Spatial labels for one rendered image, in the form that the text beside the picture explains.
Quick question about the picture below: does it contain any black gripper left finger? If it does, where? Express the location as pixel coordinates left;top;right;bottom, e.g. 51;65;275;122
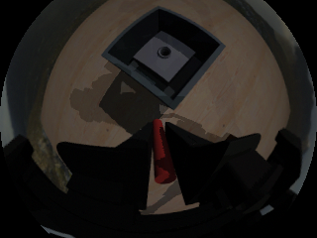
56;122;154;210

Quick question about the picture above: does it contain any red peg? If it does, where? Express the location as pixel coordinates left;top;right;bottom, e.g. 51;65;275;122
152;119;177;183

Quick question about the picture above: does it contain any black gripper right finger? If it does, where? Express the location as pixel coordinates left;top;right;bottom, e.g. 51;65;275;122
165;122;262;206

